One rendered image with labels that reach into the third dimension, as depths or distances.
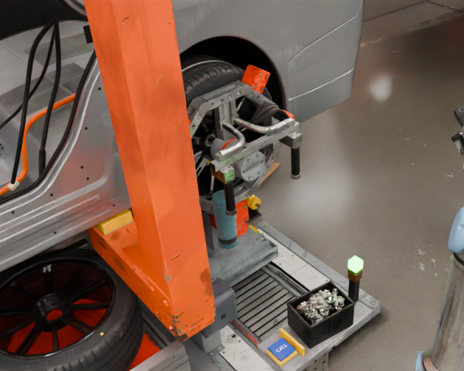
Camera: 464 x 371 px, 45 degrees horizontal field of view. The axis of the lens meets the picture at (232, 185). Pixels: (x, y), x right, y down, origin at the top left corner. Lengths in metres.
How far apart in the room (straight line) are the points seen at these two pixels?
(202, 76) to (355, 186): 1.62
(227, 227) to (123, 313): 0.54
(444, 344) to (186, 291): 0.80
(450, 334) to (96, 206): 1.30
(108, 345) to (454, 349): 1.17
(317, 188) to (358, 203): 0.29
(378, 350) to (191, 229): 1.23
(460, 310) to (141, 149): 0.94
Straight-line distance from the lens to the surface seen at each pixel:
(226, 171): 2.04
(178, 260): 1.80
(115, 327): 2.18
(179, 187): 1.65
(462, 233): 1.45
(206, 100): 2.16
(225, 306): 2.34
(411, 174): 3.72
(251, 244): 2.81
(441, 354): 1.78
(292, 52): 2.52
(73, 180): 2.13
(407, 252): 3.15
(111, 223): 2.28
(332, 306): 2.07
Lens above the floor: 2.10
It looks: 36 degrees down
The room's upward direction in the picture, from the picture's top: 6 degrees counter-clockwise
